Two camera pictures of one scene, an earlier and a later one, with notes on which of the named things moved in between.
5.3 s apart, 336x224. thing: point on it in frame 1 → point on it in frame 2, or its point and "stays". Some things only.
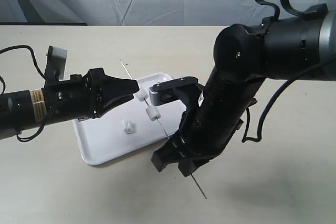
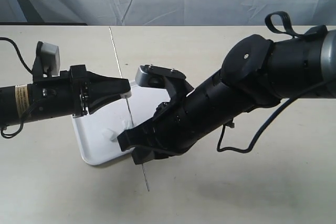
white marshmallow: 129,127 stays
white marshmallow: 153,113 → 109,134
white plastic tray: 126,128 stays
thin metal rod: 166,133 → 128,103
